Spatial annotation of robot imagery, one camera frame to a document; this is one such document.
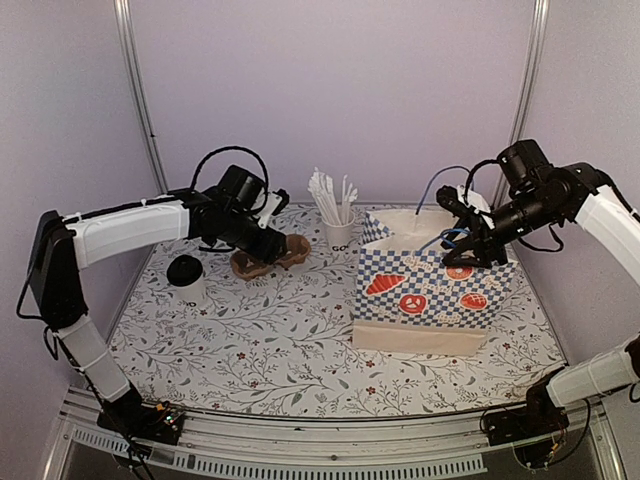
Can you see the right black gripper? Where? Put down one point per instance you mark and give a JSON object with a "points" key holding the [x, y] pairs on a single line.
{"points": [[485, 246]]}

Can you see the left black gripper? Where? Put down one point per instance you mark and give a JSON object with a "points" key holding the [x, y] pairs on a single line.
{"points": [[267, 249]]}

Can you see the brown cardboard cup carrier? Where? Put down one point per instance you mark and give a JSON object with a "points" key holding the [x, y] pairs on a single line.
{"points": [[294, 252]]}

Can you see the checkered paper takeout bag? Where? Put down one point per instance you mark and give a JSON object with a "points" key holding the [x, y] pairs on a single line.
{"points": [[408, 301]]}

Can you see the black plastic cup lid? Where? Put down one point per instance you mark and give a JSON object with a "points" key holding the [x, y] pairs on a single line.
{"points": [[184, 271]]}

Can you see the white paper coffee cup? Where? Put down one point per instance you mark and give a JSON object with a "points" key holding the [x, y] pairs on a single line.
{"points": [[193, 294]]}

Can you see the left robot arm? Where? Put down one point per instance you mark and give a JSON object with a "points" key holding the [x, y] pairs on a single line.
{"points": [[236, 211]]}

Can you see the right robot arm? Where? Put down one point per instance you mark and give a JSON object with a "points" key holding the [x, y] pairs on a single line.
{"points": [[544, 195]]}

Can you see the white cup holding straws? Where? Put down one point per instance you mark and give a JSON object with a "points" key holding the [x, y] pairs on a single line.
{"points": [[339, 236]]}

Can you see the bundle of white wrapped straws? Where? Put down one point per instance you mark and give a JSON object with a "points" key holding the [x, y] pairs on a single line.
{"points": [[334, 212]]}

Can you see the floral patterned table mat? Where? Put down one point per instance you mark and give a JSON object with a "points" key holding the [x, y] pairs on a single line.
{"points": [[281, 345]]}

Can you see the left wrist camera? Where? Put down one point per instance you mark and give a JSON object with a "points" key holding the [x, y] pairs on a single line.
{"points": [[275, 203]]}

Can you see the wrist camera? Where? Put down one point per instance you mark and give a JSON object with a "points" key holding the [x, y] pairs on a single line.
{"points": [[462, 203], [275, 203]]}

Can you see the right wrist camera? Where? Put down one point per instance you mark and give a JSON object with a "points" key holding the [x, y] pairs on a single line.
{"points": [[462, 203]]}

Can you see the right aluminium frame post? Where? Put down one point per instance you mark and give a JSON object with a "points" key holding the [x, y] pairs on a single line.
{"points": [[521, 29]]}

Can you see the aluminium frame post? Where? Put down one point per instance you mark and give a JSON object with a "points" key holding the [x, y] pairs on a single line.
{"points": [[127, 40], [521, 29]]}

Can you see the front aluminium rail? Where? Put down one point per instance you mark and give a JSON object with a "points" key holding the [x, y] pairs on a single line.
{"points": [[216, 445]]}

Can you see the left aluminium frame post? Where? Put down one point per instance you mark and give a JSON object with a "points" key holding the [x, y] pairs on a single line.
{"points": [[127, 40]]}

